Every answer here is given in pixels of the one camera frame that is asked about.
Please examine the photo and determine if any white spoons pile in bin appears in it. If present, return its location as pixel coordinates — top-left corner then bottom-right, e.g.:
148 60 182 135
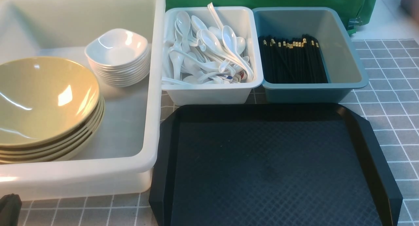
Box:
162 3 255 85

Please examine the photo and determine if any grey grid table mat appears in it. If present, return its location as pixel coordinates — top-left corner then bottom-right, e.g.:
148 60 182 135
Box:
18 39 419 226

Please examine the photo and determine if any brown box in corner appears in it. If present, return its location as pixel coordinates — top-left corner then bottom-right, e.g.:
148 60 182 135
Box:
400 0 419 23

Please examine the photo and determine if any green cloth backdrop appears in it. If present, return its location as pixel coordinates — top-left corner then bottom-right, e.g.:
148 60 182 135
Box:
166 0 376 35

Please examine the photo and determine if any stack of yellow bowls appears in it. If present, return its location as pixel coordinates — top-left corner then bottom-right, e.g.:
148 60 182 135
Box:
0 57 106 165

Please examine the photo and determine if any large white plastic tub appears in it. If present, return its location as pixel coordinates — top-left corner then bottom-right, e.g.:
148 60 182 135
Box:
1 0 166 201

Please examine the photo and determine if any black chopsticks pile in bin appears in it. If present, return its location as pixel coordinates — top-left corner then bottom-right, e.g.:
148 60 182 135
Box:
258 35 329 83

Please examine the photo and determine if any black plastic serving tray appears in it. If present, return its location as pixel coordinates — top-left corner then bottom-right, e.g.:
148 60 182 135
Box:
149 103 403 226

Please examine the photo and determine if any white plastic spoon bin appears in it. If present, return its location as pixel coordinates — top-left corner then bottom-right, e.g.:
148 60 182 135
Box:
162 7 264 106

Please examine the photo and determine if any stack of white sauce dishes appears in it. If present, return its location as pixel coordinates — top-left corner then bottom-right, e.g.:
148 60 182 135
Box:
85 29 152 87

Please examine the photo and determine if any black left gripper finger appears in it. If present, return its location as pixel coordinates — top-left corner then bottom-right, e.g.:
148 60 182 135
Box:
0 194 22 226

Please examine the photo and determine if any teal plastic chopstick bin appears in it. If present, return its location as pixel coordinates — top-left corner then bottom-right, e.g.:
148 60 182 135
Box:
253 7 369 103

